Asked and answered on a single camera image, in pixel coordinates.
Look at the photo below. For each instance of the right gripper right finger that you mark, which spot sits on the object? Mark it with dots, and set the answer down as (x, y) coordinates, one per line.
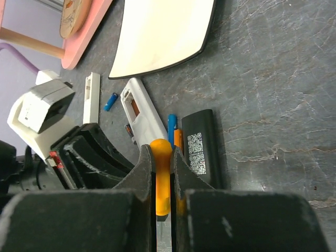
(209, 219)

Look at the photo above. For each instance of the wide white remote control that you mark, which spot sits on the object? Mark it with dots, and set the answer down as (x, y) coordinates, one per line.
(141, 113)

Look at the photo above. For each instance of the pink three-tier shelf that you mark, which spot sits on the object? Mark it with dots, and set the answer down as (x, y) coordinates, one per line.
(73, 47)

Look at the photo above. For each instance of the black battery with orange band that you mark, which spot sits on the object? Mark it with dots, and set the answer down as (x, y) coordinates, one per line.
(130, 133)

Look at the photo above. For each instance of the blue battery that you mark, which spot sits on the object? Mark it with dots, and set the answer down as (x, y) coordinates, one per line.
(110, 102)
(171, 127)

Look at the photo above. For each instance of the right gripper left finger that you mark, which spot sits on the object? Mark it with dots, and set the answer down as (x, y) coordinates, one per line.
(114, 219)

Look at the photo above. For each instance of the white square plate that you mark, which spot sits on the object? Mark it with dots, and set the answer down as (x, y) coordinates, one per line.
(156, 35)

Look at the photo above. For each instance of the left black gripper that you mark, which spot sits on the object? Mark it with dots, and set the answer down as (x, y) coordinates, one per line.
(84, 152)

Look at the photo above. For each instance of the black remote control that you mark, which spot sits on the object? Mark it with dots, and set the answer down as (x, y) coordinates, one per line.
(201, 148)

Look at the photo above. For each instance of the orange handled screwdriver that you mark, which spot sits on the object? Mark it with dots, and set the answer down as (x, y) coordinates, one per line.
(162, 152)

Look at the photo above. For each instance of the slim white remote control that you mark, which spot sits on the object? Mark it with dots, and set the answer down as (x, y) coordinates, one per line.
(91, 99)

